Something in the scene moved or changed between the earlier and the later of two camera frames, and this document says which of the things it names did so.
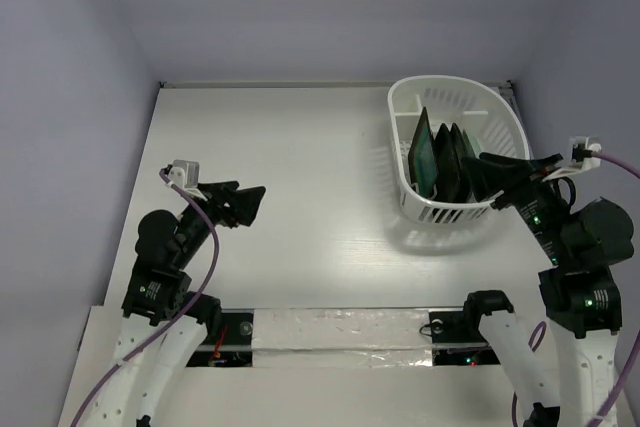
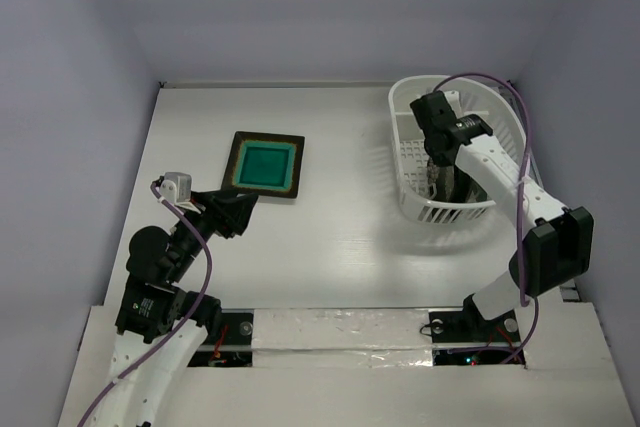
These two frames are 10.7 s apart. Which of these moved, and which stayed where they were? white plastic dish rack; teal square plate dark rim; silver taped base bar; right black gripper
Moved: teal square plate dark rim; right black gripper
Stayed: silver taped base bar; white plastic dish rack
